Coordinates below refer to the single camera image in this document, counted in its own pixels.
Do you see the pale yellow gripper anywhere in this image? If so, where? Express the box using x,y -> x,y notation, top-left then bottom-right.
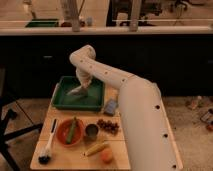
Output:
76,69 -> 93,89

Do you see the white towel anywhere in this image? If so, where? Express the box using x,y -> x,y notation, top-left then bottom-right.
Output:
67,86 -> 88,96

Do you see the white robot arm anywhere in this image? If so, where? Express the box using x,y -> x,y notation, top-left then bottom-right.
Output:
69,45 -> 183,171

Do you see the metal cup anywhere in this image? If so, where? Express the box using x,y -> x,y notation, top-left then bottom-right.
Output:
85,124 -> 99,140

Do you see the green plastic tray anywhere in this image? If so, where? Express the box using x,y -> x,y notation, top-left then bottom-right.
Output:
52,76 -> 105,111

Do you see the blue sponge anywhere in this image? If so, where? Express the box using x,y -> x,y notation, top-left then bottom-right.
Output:
104,99 -> 118,116

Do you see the green cucumber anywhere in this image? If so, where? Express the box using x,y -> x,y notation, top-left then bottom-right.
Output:
66,117 -> 77,144

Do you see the orange bowl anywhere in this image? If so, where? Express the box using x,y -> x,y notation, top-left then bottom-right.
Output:
56,119 -> 84,147

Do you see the bunch of dark grapes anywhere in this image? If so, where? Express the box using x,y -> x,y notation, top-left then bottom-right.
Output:
97,119 -> 119,135

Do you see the wooden table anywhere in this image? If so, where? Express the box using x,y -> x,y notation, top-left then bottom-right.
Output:
30,87 -> 132,171

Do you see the green bin in background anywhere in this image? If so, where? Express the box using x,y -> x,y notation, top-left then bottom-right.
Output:
25,19 -> 59,28

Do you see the orange fruit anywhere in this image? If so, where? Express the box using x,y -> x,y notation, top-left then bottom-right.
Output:
100,148 -> 113,163

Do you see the black office chair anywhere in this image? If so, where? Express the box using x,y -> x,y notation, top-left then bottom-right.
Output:
0,67 -> 43,171

